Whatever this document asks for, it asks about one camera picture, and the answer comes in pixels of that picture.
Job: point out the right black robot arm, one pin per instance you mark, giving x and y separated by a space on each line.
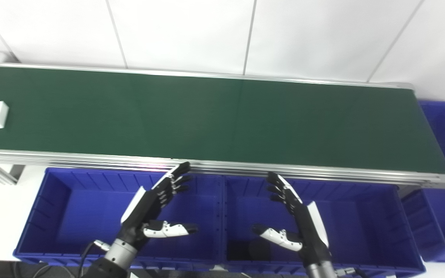
321 270

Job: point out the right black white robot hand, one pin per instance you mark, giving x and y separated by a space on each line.
307 227

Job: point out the green conveyor belt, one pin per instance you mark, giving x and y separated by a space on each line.
323 174
226 119

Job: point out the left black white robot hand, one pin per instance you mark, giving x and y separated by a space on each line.
145 208

